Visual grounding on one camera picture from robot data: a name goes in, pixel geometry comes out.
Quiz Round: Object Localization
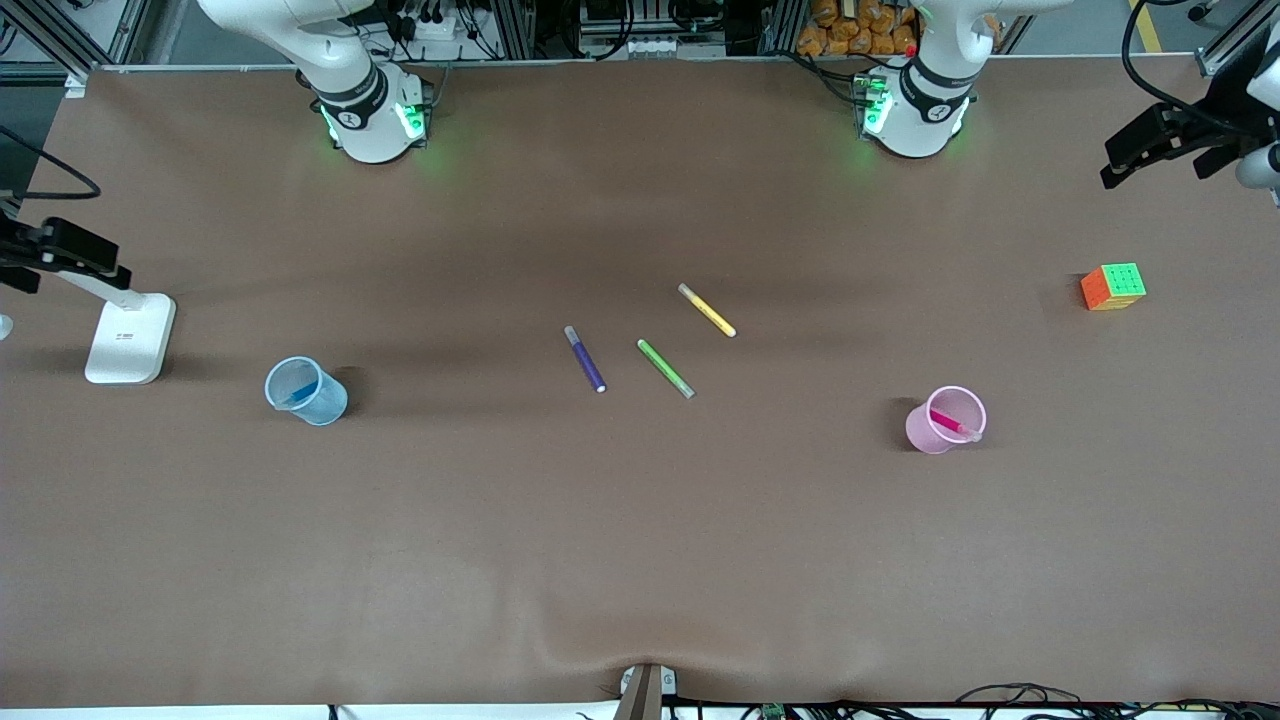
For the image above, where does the pink marker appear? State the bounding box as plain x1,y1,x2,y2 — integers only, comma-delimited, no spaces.
929,407,984,444

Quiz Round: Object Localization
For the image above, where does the white desk stand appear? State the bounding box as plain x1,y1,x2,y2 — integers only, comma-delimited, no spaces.
40,268,177,386

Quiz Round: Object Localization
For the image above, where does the colourful puzzle cube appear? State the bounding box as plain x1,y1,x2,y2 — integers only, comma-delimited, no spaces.
1080,262,1148,312

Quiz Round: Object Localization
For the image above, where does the blue mesh cup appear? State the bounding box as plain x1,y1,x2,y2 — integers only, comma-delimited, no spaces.
264,356,349,428

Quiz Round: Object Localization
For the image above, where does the orange snack bag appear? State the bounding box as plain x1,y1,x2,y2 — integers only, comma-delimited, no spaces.
797,0,919,58

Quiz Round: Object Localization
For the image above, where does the pink mesh cup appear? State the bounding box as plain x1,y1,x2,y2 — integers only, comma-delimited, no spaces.
905,385,988,456

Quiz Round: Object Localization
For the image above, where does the white power strip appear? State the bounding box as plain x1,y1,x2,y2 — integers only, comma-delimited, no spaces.
395,5,473,43

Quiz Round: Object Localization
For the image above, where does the yellow marker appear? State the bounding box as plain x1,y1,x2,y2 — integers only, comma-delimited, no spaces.
677,282,738,339

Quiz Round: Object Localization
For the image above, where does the purple marker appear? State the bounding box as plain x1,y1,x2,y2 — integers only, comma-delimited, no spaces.
563,325,608,394

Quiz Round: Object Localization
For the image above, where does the green marker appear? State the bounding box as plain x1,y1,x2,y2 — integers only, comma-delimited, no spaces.
636,338,696,400

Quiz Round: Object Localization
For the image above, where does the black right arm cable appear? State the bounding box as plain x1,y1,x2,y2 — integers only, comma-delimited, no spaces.
0,124,103,202

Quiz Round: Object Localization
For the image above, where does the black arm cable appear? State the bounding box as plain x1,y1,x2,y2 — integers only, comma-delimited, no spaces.
0,124,103,202
1120,0,1226,136

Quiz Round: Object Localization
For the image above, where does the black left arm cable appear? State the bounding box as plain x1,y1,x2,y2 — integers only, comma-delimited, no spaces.
1120,0,1226,136

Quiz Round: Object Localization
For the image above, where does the aluminium frame post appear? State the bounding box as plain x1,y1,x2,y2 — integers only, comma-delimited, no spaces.
0,0,151,79
1195,0,1280,77

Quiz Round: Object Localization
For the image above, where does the brown camera mount bracket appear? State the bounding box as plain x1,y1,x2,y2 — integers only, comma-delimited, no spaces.
613,663,678,720

